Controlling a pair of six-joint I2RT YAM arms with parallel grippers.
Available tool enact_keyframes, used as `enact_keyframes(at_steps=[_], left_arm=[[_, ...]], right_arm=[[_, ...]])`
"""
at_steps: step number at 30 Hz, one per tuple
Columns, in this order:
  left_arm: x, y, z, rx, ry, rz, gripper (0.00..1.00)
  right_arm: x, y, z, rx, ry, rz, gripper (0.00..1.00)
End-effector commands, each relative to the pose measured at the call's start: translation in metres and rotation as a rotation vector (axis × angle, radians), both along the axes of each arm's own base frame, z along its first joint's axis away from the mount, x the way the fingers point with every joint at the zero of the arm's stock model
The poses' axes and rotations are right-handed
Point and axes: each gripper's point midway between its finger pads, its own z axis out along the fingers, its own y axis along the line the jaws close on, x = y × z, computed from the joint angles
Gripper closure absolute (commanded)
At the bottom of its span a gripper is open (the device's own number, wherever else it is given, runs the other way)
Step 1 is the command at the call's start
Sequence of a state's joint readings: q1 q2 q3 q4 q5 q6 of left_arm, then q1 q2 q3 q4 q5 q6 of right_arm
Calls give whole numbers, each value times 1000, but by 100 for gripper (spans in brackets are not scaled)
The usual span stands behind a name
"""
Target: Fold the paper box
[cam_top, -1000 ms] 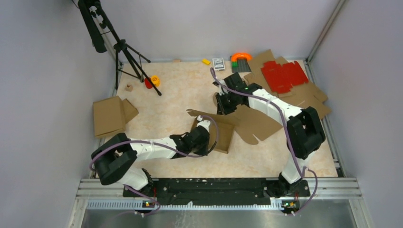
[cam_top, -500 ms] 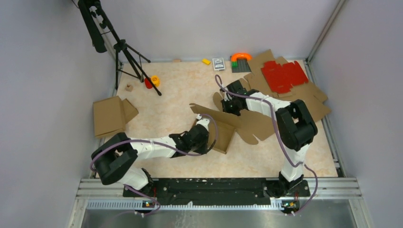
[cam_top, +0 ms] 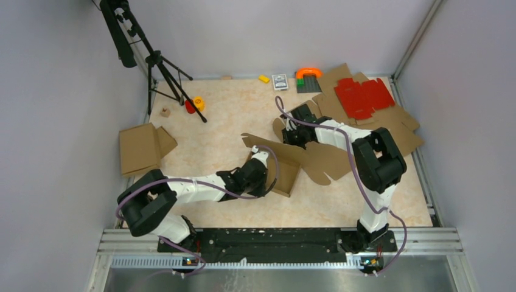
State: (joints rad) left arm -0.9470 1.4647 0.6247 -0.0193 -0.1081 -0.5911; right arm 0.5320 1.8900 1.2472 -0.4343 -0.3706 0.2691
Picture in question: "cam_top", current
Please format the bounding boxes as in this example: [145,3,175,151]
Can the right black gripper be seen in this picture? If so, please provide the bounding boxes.
[281,127,307,160]

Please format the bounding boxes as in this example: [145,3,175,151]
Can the brown cardboard box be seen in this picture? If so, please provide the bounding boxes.
[241,133,305,198]
[119,123,178,177]

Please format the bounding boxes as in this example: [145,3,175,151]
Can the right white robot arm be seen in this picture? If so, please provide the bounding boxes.
[276,99,407,253]

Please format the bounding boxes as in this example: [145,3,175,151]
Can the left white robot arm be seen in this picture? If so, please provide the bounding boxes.
[116,157,268,251]

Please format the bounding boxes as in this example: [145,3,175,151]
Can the playing card deck box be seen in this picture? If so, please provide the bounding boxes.
[271,74,289,91]

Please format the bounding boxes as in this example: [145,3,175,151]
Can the folded brown cardboard box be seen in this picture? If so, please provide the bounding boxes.
[119,123,178,177]

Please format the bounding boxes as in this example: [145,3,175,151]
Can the small brown cardboard blank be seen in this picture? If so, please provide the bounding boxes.
[312,93,376,127]

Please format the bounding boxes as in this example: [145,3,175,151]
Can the orange horseshoe toy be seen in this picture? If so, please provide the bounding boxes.
[295,68,323,79]

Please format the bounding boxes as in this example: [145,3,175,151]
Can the red flat cardboard blank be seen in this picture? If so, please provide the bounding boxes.
[334,78,395,120]

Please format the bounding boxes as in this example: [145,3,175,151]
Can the yellow small block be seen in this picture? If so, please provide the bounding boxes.
[259,75,270,83]

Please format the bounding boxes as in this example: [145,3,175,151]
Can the yellow round toy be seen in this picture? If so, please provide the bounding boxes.
[193,96,206,112]

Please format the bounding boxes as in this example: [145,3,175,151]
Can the large brown cardboard sheet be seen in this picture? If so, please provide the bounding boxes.
[272,63,426,187]

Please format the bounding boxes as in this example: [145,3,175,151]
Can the small wooden cube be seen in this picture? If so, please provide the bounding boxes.
[159,107,171,117]

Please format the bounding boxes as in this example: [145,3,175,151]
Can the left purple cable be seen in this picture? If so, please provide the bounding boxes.
[116,145,280,277]

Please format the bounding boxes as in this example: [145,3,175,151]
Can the purple cable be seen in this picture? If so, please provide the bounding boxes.
[116,145,280,277]
[274,95,408,277]

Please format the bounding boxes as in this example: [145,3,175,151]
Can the grey lego base plate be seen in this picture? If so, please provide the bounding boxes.
[296,75,322,94]

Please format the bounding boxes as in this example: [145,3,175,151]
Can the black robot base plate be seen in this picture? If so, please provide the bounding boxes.
[181,228,400,265]

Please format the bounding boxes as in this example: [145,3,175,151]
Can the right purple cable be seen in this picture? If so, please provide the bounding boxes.
[274,95,408,277]

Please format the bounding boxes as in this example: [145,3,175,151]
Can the black camera tripod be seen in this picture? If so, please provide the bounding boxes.
[93,0,207,123]

